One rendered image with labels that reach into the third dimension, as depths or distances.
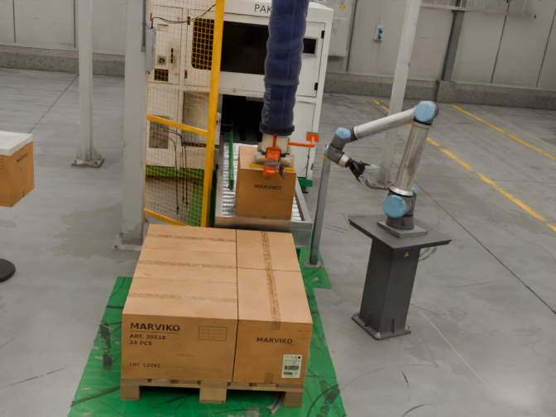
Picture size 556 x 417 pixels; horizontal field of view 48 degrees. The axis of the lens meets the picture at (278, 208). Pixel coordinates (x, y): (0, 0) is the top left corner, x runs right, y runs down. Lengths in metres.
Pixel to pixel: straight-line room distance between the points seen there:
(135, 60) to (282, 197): 1.51
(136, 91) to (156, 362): 2.26
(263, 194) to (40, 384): 1.90
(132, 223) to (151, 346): 2.00
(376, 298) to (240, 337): 1.29
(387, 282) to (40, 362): 2.21
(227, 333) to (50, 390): 1.04
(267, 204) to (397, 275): 1.05
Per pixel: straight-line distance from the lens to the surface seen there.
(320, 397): 3.75
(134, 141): 5.01
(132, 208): 5.19
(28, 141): 4.63
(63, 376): 3.84
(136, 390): 3.58
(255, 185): 4.40
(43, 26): 13.13
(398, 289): 4.29
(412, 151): 3.86
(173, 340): 3.38
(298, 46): 3.97
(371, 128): 4.07
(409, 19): 7.18
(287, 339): 3.39
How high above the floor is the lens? 2.26
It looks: 21 degrees down
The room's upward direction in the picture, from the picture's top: 6 degrees clockwise
